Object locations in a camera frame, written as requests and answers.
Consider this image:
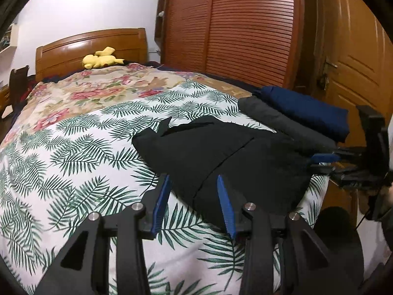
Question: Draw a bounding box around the black button coat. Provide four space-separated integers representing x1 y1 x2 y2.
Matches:
132 116 319 228

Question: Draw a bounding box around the folded navy garment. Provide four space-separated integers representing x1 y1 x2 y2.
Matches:
253 86 350 143

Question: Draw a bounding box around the palm leaf white bedsheet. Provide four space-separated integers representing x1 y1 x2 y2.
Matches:
0 79 329 295

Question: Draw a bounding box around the folded grey garment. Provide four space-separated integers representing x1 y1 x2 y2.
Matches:
238 96 337 153

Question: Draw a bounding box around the wooden door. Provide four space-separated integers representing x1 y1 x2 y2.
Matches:
306 0 393 222

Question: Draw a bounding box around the floral pink quilt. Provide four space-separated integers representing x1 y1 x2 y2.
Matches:
1 63 251 147

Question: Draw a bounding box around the wooden louvered wardrobe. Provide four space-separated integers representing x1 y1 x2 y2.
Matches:
154 0 304 89

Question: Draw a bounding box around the dark wooden chair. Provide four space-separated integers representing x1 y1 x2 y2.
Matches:
1 65 29 120

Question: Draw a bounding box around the yellow plush toy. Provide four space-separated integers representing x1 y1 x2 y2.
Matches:
82 47 124 69

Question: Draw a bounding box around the wooden bed headboard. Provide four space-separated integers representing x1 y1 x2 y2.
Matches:
35 28 148 82

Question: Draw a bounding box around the metal door handle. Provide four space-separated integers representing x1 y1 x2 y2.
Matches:
316 57 338 91

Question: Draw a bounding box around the white wall shelf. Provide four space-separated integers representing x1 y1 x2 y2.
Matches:
0 23 19 54

